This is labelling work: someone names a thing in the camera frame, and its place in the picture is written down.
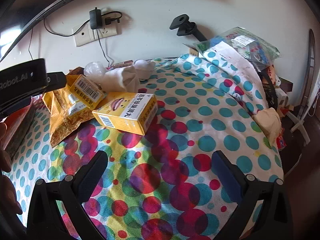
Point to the red packet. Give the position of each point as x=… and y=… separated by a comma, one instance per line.
x=281, y=140

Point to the clear plastic bag of packets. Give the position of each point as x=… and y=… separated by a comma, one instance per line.
x=240, y=43

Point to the brown cigarette box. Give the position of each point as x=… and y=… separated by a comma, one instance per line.
x=122, y=63

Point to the large yellow medicine box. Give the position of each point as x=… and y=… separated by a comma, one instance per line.
x=125, y=112

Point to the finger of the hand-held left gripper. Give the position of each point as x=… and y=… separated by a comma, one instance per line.
x=57, y=80

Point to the dark curved frame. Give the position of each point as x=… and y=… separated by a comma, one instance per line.
x=310, y=55

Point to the small white sock ball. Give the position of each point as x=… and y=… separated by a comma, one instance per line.
x=93, y=68

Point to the white stand legs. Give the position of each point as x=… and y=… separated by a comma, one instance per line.
x=300, y=125

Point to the black plug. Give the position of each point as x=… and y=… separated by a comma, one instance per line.
x=111, y=20

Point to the polka dot cloth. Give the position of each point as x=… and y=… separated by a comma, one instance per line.
x=200, y=130

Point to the white wall socket plate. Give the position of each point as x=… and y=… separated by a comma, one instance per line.
x=108, y=32
x=82, y=36

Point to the golden snack bag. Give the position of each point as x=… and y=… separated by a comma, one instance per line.
x=60, y=122

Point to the black clamp mount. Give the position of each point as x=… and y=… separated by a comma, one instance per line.
x=183, y=23

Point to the small brown cardboard box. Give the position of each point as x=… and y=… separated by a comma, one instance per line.
x=194, y=51

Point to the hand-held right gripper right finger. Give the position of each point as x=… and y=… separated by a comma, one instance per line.
x=225, y=175

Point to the person's left hand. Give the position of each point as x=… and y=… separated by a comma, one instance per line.
x=7, y=195

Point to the small yellow medicine box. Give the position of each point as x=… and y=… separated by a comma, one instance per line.
x=85, y=87

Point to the curved black monitor edge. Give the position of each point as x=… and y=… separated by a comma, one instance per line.
x=15, y=12

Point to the large white rolled sock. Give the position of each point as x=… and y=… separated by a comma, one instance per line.
x=120, y=78

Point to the beige crumpled cloth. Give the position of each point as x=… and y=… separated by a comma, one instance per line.
x=268, y=125

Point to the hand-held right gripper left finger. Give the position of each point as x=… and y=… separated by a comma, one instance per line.
x=92, y=177

